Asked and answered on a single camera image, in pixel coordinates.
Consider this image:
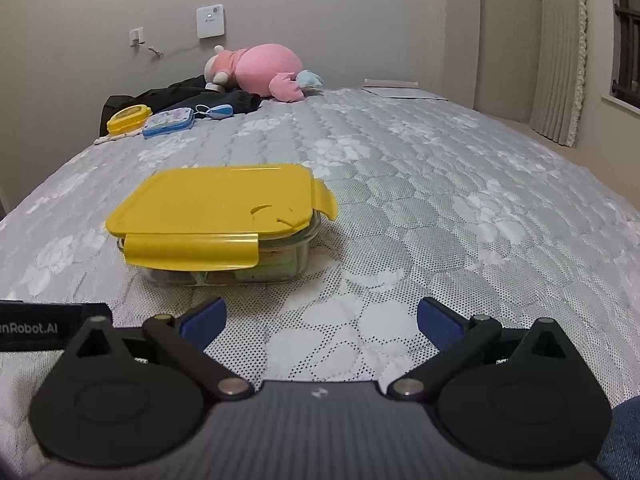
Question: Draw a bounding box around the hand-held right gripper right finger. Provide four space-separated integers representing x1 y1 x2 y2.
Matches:
384 296 597 404

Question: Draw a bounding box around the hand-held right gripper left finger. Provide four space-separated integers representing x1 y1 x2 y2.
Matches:
47 296 255 404

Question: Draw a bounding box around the clear glass container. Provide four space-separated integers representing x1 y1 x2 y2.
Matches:
117 209 322 288

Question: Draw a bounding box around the yellow container lid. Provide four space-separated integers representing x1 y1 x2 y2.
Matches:
104 163 339 268

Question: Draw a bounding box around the grey floral quilted mattress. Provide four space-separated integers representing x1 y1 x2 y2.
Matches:
0 87 640 461

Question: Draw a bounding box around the blue printed tin case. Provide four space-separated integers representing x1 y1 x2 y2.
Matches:
142 107 197 140

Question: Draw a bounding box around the white floral cloth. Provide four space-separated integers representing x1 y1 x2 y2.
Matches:
94 127 144 146

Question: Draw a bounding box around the small yellow lidded container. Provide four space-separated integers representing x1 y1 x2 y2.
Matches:
106 103 153 136

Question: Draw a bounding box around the person's right leg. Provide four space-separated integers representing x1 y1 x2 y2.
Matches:
596 399 640 480

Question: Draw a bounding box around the black cloth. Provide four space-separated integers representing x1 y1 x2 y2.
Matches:
99 74 262 137

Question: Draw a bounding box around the pink plush toy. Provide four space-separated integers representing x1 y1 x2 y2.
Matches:
203 43 324 105

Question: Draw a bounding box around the beige curtain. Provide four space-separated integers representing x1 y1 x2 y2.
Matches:
529 0 589 149

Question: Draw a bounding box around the dark window railing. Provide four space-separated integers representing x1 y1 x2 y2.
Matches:
611 0 640 112

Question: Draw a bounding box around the blue keychain tag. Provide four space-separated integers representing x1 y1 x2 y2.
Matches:
193 103 234 121

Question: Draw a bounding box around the thin wall cable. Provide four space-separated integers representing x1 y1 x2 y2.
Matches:
147 42 202 59

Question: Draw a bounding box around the white wall panel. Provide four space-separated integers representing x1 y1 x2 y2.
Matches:
195 3 226 40

